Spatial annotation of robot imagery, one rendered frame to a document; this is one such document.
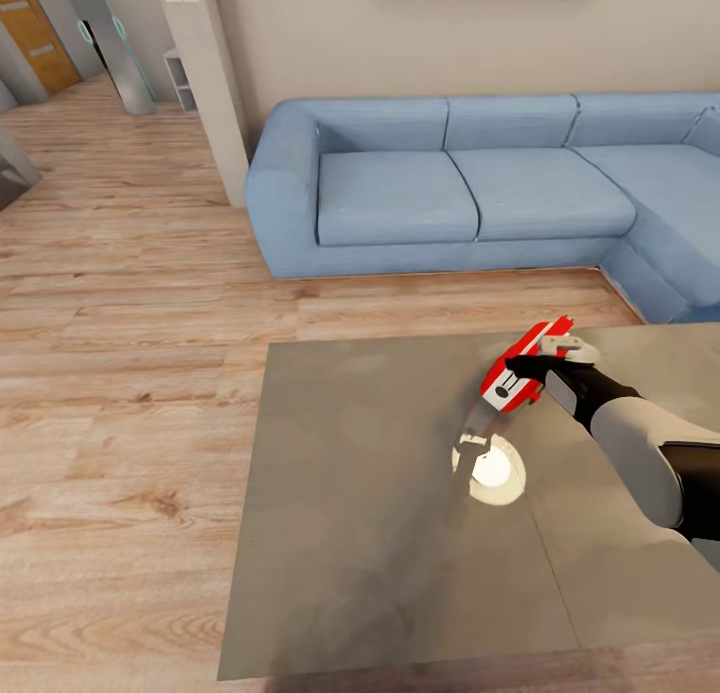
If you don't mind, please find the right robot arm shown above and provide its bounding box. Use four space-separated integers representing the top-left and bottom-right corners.
504 335 720 574

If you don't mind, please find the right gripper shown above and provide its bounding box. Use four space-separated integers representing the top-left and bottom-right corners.
504 355 556 385

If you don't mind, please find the radio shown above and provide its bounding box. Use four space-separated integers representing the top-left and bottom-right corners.
480 315 574 412

